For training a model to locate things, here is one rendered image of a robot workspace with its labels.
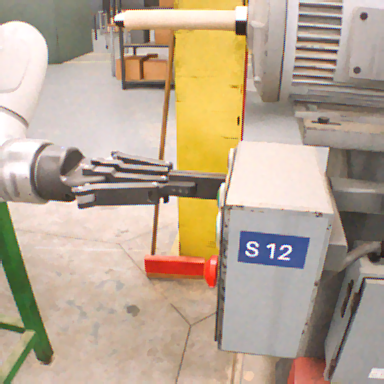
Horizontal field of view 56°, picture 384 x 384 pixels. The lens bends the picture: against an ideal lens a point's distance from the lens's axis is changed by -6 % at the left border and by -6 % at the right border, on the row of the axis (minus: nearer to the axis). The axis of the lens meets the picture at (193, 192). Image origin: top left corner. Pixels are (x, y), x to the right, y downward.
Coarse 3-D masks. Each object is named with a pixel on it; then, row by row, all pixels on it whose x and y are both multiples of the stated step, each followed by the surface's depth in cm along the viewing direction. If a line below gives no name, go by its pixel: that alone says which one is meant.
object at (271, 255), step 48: (240, 144) 45; (288, 144) 45; (240, 192) 34; (288, 192) 34; (240, 240) 34; (288, 240) 33; (240, 288) 37; (288, 288) 36; (240, 336) 40; (288, 336) 39
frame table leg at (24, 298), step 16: (0, 208) 106; (0, 224) 107; (0, 240) 110; (16, 240) 115; (0, 256) 114; (16, 256) 115; (16, 272) 116; (16, 288) 120; (16, 304) 124; (32, 304) 126; (32, 320) 127; (48, 352) 138
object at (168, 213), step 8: (176, 200) 259; (160, 208) 250; (168, 208) 250; (176, 208) 250; (152, 216) 241; (160, 216) 241; (168, 216) 241; (176, 216) 241; (152, 224) 233; (160, 224) 233; (168, 224) 233; (176, 224) 233
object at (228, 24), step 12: (132, 12) 58; (144, 12) 58; (156, 12) 58; (168, 12) 57; (180, 12) 57; (192, 12) 57; (204, 12) 56; (216, 12) 56; (228, 12) 56; (132, 24) 59; (144, 24) 58; (156, 24) 58; (168, 24) 58; (180, 24) 57; (192, 24) 57; (204, 24) 57; (216, 24) 56; (228, 24) 56
